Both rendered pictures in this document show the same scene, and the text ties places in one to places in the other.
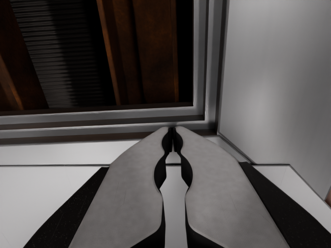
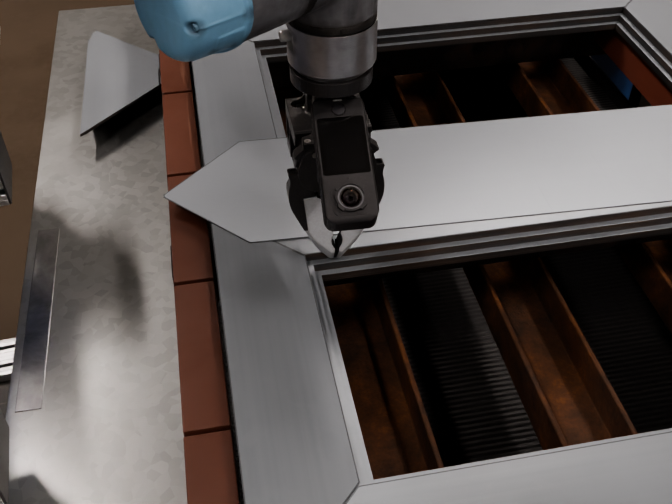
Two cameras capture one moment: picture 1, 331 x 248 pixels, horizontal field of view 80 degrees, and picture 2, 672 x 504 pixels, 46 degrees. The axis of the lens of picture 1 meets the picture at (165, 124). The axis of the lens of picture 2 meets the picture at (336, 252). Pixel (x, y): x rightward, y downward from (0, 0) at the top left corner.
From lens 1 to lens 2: 0.68 m
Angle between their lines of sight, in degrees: 19
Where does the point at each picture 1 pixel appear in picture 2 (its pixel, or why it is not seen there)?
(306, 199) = (226, 222)
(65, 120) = (411, 258)
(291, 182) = (243, 232)
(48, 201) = (420, 202)
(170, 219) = not seen: hidden behind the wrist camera
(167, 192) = not seen: hidden behind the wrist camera
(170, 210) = not seen: hidden behind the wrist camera
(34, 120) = (433, 256)
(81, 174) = (394, 222)
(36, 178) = (426, 217)
